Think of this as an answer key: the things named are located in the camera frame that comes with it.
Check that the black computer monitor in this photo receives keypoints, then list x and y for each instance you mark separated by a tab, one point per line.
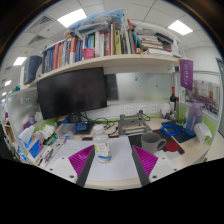
71	93

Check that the white ceramic jar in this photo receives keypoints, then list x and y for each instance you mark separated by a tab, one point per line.
165	110

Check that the group photo poster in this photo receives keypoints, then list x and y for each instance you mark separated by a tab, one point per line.
207	95

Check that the dark wine bottle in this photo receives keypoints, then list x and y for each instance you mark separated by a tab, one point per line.
173	100

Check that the clear plastic drink bottle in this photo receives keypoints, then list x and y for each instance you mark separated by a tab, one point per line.
102	145

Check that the flat round red coaster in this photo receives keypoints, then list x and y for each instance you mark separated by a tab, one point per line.
173	146

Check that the purple pennant flag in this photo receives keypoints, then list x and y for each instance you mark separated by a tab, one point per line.
186	75

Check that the grey mug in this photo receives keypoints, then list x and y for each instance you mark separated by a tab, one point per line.
150	142

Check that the small blue electronic device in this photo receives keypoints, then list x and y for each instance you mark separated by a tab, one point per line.
82	127

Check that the white wall power outlet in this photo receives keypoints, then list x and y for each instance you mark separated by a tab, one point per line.
142	108
153	108
128	109

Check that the white paper sheet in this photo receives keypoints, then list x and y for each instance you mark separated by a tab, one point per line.
118	150

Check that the dark blue mouse pad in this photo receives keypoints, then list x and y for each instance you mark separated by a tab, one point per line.
186	136

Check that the blue tissue box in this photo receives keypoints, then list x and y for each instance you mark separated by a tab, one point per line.
31	145

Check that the shelf unit with books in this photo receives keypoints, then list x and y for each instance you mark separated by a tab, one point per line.
106	50

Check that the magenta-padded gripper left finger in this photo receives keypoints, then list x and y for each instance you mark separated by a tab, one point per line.
80	161

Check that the black red-edged desk mat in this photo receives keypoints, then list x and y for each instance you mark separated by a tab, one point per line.
136	140

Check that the clear plastic box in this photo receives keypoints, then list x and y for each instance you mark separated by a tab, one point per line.
65	129

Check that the crumpled white tissue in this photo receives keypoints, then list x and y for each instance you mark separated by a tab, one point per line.
202	131

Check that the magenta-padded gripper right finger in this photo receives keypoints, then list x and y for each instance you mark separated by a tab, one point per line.
146	160

